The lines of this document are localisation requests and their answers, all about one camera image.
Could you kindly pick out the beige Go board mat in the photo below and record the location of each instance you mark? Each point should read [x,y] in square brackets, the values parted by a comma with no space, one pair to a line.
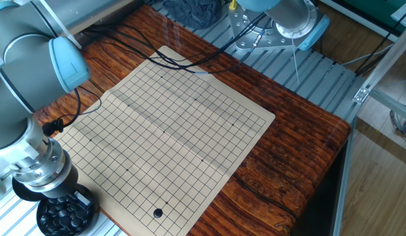
[163,141]

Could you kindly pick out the black Go stone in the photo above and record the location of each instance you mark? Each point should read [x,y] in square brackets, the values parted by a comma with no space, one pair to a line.
[157,213]

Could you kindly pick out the black bowl of stones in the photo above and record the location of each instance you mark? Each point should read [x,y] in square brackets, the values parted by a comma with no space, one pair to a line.
[68,216]

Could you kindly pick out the aluminium frame beam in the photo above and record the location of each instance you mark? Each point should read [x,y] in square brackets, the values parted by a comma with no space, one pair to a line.
[393,105]
[342,180]
[383,65]

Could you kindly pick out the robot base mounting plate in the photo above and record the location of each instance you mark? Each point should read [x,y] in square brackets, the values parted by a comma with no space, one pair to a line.
[255,36]

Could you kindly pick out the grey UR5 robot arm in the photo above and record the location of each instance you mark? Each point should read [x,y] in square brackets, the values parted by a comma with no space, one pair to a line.
[25,75]

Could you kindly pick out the dark blue towel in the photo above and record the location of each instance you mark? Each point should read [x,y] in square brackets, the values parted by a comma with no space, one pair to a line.
[193,13]

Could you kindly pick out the small yellow clip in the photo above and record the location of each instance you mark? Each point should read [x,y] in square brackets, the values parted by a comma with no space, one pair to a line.
[233,4]

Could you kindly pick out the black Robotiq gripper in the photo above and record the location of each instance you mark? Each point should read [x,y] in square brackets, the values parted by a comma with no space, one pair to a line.
[63,184]

